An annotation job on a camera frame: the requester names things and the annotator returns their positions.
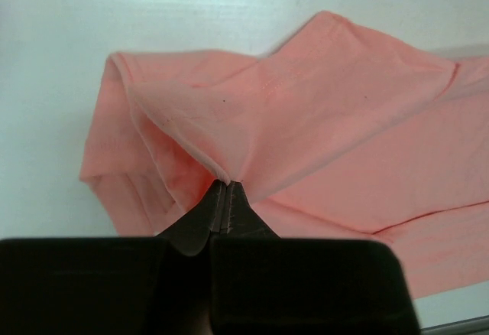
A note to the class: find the aluminium rail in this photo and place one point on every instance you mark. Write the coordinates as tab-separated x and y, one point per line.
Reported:
473	326

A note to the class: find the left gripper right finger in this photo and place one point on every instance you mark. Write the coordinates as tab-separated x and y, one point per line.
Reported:
238	219

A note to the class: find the pink t shirt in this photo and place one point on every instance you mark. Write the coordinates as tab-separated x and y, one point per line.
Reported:
344	132

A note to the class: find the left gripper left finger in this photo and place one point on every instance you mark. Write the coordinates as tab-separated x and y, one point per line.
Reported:
190	234

